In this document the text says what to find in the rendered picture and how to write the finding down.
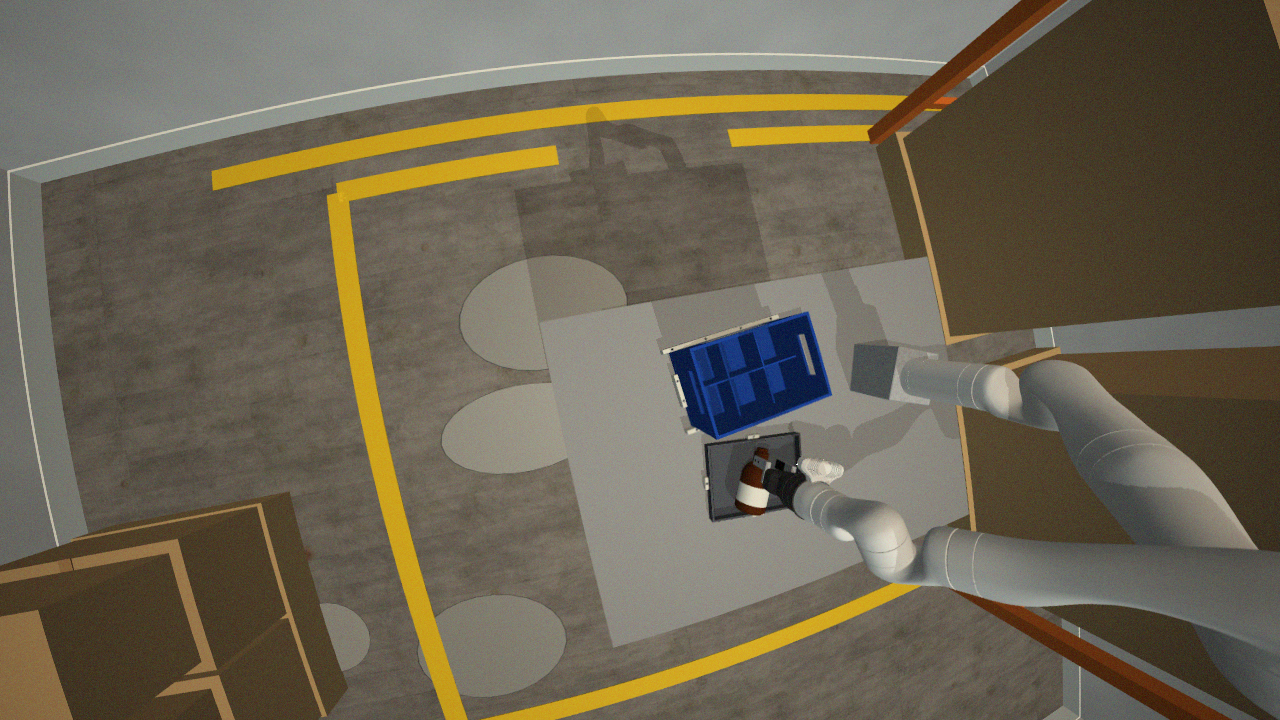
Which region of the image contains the brown glass bottle with white label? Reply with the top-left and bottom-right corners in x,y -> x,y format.
735,447 -> 769,516

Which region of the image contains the blue divided crate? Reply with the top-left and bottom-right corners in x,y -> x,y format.
669,311 -> 832,439

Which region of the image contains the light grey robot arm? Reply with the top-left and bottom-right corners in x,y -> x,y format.
812,357 -> 1280,720

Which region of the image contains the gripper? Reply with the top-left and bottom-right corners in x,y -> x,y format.
753,455 -> 844,527

